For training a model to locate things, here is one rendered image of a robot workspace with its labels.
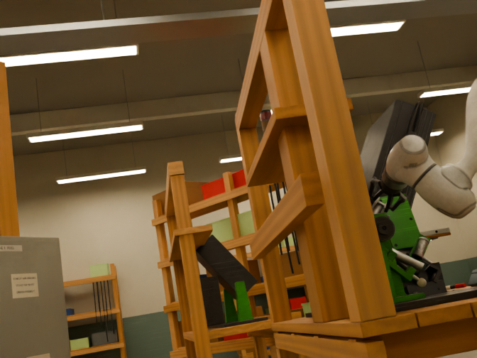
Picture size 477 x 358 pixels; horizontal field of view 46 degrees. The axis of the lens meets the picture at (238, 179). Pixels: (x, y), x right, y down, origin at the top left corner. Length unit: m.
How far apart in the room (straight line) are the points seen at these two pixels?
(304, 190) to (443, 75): 9.67
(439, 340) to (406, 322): 0.15
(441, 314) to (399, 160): 0.51
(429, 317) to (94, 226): 9.99
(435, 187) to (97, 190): 9.89
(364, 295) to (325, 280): 0.39
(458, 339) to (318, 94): 0.71
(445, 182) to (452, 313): 0.44
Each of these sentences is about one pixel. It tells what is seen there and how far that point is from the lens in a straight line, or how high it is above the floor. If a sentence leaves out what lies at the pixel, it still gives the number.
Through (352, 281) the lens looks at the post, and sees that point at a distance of 1.39.
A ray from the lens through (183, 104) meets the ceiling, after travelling 9.58.
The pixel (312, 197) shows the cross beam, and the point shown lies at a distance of 1.50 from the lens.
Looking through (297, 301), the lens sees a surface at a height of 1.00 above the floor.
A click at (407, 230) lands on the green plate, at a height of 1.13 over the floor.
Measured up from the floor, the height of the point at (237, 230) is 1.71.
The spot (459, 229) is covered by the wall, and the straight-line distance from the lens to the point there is 12.70.
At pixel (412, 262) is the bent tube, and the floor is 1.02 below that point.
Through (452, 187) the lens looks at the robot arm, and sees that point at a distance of 1.76.
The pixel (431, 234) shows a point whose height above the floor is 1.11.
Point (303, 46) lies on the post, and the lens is 1.53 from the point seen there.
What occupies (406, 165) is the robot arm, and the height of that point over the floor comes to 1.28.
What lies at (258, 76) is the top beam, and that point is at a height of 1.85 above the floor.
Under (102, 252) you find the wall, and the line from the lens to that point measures 11.08.
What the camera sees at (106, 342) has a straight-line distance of 10.44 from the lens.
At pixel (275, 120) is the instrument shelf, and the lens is 1.77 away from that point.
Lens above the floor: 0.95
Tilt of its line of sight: 13 degrees up
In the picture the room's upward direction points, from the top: 10 degrees counter-clockwise
